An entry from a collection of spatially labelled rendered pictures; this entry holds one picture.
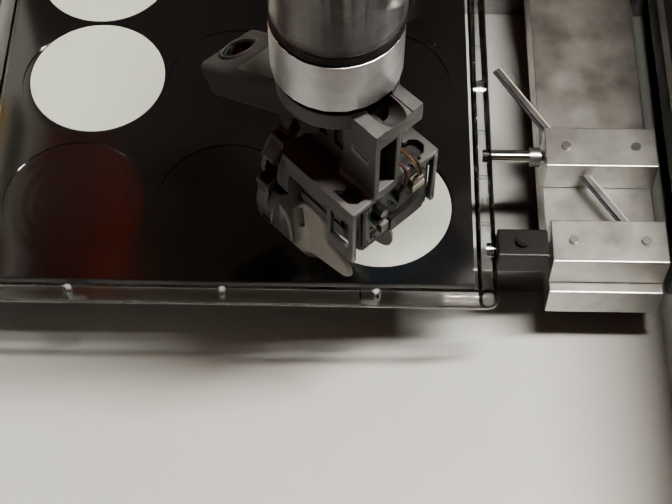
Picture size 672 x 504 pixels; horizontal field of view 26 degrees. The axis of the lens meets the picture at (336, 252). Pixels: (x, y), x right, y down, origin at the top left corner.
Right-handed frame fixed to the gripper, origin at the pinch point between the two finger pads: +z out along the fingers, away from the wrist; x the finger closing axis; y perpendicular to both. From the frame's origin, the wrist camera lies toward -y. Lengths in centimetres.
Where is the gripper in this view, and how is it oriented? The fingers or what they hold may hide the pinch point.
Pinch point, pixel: (316, 234)
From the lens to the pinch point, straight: 99.7
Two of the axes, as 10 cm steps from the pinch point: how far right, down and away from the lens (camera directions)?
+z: 0.0, 5.3, 8.5
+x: 7.3, -5.8, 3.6
